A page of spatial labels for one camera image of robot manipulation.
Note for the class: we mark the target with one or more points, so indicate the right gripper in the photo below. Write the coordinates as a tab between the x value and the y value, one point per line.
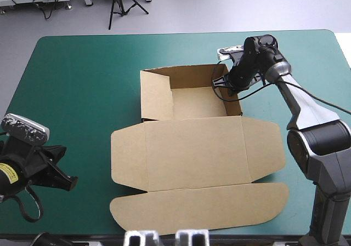
242	72

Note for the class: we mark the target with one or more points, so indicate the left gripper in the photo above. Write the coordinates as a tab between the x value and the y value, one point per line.
24	155

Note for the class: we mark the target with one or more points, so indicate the brown cardboard box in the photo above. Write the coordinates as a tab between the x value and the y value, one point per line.
197	153

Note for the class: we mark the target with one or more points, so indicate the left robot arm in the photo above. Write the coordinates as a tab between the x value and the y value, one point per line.
8	178

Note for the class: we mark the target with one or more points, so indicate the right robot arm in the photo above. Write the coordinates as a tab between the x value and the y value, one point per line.
310	109

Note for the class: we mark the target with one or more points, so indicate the black tripod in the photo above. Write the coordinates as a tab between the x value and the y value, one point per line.
119	2

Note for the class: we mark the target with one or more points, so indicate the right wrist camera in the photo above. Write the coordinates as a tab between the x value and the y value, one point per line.
229	51

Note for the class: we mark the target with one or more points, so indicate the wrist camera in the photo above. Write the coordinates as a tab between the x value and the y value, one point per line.
26	129
229	51

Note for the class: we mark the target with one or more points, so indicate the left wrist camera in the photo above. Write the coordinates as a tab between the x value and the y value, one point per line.
26	129

